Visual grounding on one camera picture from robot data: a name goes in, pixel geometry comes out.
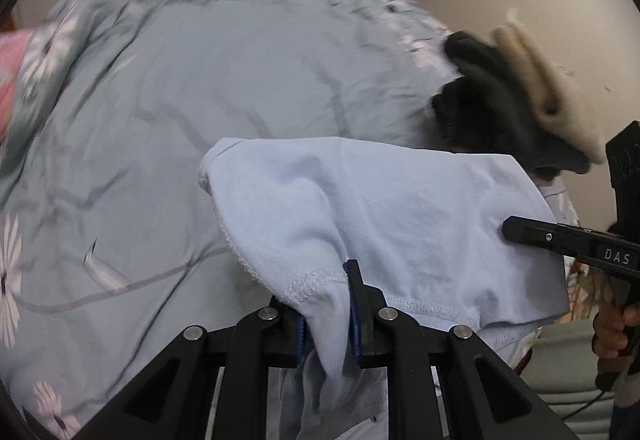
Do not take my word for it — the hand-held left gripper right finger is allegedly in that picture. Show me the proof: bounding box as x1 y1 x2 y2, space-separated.
344 259 577 440

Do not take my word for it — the pink cloth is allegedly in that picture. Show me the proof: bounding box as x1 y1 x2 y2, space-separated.
0 30 35 143

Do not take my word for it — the black garment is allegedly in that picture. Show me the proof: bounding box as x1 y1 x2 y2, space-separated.
431 32 592 182

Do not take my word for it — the grey-green cushion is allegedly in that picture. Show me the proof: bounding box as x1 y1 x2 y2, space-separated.
520 317 617 440

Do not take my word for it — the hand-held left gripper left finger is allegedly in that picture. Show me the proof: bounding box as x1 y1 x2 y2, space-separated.
80 294 307 440

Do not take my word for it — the grey-blue floral bedsheet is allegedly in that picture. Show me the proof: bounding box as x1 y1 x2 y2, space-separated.
0 0 583 440

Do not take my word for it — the beige fleece garment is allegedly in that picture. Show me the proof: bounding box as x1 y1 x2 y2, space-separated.
489 9 607 165

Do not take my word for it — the light blue t-shirt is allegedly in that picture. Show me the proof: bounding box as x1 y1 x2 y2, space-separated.
198 136 571 440

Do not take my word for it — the person's right hand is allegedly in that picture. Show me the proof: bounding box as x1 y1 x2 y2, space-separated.
591 299 640 362

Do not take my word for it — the black cable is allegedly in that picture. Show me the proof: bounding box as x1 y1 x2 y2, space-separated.
559 370 621 422

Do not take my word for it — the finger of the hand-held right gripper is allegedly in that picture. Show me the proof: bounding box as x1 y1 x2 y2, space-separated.
501 215 627 271

